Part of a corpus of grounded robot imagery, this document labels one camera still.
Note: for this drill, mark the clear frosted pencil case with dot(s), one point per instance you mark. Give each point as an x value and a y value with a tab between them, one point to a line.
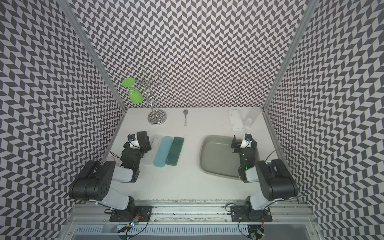
149	157

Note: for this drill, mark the chrome cup holder stand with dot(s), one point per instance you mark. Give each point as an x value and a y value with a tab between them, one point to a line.
156	117

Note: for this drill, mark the dark green pencil case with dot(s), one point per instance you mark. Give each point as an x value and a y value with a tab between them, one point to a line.
175	151

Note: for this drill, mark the light blue ribbed pencil case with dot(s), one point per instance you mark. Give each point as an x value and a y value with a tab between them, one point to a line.
163	151

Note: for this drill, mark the pink translucent cup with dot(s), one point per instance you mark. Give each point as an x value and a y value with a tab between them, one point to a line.
117	161

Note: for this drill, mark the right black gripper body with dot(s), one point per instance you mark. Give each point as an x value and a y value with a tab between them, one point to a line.
240	151

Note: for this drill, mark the black pencil case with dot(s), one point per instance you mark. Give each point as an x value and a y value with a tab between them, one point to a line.
144	141

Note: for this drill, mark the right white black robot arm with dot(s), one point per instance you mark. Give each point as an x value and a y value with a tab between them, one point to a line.
275	180

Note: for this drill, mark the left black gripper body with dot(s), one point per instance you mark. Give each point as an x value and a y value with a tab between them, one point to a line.
139	153

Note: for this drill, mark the aluminium rail frame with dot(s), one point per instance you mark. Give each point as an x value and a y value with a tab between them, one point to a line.
201	219

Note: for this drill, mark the metal spoon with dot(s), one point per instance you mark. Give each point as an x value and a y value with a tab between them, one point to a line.
185	112

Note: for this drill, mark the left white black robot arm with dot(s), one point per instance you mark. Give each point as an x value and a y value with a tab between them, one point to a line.
94	182

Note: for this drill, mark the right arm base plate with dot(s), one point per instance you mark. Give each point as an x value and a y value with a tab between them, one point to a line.
251	214

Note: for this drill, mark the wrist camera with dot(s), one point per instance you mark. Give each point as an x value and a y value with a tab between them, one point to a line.
247	141
133	141

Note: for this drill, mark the grey-green plastic storage box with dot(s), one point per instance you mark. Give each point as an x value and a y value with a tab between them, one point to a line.
217	158

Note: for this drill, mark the green plastic goblet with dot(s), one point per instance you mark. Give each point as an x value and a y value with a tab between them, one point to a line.
135	95

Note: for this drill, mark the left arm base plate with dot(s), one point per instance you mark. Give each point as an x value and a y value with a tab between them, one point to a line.
130	213

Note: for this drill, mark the white pencil case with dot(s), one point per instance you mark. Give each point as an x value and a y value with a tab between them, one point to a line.
236	121

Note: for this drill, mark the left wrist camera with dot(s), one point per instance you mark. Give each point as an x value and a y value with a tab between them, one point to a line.
133	141

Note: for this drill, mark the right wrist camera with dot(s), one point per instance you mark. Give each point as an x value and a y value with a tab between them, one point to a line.
247	141

